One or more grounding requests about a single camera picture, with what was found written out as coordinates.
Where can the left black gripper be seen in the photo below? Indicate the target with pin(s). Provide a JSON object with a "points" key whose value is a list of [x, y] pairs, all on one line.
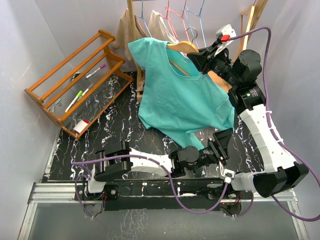
{"points": [[221, 138]]}

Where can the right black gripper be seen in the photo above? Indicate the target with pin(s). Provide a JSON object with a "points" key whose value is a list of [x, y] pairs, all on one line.
{"points": [[200, 59]]}

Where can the teal t shirt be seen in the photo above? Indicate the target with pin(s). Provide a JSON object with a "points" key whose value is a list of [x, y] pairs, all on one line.
{"points": [[179, 105]]}

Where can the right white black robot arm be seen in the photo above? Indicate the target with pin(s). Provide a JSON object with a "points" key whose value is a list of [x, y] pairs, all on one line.
{"points": [[281, 169]]}

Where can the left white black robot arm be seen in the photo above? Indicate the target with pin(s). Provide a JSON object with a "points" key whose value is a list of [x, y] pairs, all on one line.
{"points": [[174, 164]]}

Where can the white printed t shirt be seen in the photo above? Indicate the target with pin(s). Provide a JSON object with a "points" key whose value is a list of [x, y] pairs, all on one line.
{"points": [[158, 29]]}

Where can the blue hanger under beige shirt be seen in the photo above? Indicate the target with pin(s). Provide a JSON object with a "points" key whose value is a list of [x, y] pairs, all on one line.
{"points": [[142, 17]]}

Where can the beige t shirt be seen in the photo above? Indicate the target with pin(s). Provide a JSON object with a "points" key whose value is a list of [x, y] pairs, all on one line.
{"points": [[125, 35]]}

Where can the wooden clothes rack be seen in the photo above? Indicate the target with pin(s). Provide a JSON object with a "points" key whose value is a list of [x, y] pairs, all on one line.
{"points": [[139, 58]]}

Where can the purple cap marker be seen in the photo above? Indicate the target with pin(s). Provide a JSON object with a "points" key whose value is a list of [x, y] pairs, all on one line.
{"points": [[95, 71]]}

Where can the dark green marker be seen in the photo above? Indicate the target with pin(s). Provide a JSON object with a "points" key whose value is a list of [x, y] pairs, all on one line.
{"points": [[85, 91]]}

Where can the green cap marker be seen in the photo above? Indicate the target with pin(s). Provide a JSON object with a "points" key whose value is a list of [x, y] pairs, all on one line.
{"points": [[74, 100]]}

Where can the orange wooden shelf rack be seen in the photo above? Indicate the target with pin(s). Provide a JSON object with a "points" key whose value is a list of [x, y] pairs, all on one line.
{"points": [[56, 89]]}

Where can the small white red box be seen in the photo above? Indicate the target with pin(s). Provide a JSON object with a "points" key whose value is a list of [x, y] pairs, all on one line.
{"points": [[80, 126]]}

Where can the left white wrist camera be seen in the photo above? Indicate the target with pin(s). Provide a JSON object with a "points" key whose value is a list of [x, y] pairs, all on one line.
{"points": [[228, 175]]}

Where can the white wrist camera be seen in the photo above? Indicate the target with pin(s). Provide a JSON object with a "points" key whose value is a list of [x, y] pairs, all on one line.
{"points": [[228, 175], [225, 37]]}

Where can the pink wire hanger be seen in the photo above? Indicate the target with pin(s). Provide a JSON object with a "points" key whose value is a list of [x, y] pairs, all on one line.
{"points": [[174, 15]]}

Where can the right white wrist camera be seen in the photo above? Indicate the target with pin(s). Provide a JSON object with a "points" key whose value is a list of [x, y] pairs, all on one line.
{"points": [[225, 37]]}

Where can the blue wire hanger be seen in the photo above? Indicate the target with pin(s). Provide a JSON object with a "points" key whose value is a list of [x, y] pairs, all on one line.
{"points": [[193, 15]]}

